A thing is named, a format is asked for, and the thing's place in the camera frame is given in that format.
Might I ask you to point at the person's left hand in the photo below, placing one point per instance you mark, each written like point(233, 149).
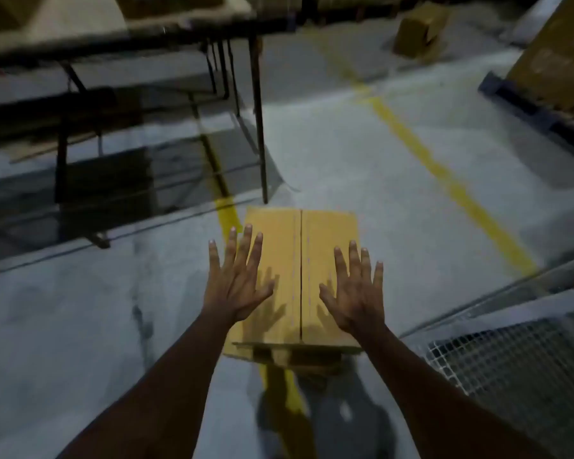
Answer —
point(234, 286)

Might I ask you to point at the person's left forearm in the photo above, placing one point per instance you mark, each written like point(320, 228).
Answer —
point(162, 401)

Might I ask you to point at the person's right hand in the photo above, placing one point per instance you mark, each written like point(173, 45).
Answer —
point(359, 301)

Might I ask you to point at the yellow-brown cardboard box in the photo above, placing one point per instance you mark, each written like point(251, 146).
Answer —
point(287, 243)

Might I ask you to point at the dark-legged table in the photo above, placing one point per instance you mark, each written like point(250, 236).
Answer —
point(76, 19)

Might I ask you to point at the person's right forearm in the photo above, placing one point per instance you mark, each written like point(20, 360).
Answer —
point(435, 411)

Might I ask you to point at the small box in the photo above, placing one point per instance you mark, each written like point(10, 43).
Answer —
point(418, 28)

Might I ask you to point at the blue pallet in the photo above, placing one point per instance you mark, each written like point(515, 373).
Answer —
point(516, 97)

